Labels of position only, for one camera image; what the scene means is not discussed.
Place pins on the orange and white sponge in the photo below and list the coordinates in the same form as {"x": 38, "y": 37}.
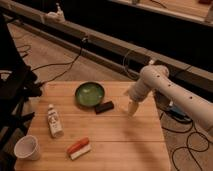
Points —
{"x": 79, "y": 148}

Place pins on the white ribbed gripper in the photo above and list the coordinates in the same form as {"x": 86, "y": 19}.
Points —
{"x": 137, "y": 93}

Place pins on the blue object on floor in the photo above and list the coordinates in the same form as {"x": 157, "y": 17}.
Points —
{"x": 174, "y": 111}

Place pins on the grey metal rail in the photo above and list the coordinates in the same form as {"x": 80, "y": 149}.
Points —
{"x": 118, "y": 30}

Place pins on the white plastic bottle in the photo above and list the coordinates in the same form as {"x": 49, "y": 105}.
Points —
{"x": 54, "y": 122}

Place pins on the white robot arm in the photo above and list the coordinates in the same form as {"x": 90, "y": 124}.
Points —
{"x": 155, "y": 77}

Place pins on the black chair frame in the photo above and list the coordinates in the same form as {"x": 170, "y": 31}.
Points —
{"x": 14, "y": 91}

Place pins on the green ceramic bowl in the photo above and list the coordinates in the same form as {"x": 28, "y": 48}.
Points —
{"x": 89, "y": 94}

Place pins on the black rectangular block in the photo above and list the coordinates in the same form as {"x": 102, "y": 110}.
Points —
{"x": 104, "y": 107}

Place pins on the white object on rail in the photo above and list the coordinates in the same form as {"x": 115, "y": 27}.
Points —
{"x": 58, "y": 15}

